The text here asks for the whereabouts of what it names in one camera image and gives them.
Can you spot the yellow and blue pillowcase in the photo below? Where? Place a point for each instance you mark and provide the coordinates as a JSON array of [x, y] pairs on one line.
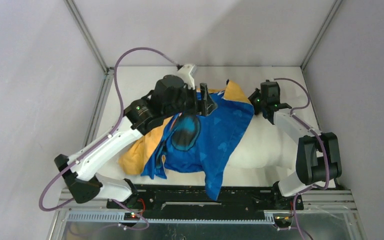
[[187, 143]]

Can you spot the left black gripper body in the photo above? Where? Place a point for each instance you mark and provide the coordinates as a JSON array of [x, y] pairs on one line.
[[188, 101]]

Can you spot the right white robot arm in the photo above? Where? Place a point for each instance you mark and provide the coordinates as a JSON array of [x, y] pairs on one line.
[[318, 158]]

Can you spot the aluminium frame rail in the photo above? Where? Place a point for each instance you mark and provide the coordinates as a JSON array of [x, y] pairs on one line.
[[327, 215]]

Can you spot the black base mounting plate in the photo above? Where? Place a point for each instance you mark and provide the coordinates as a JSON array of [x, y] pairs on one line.
[[234, 203]]

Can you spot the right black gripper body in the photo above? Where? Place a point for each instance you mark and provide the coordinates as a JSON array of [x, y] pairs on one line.
[[256, 101]]

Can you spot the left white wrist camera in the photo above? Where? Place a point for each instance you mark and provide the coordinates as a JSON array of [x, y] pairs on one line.
[[186, 73]]

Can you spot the white pillow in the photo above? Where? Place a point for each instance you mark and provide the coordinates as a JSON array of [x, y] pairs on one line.
[[264, 155]]

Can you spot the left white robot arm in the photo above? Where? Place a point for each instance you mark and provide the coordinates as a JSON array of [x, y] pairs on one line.
[[170, 96]]

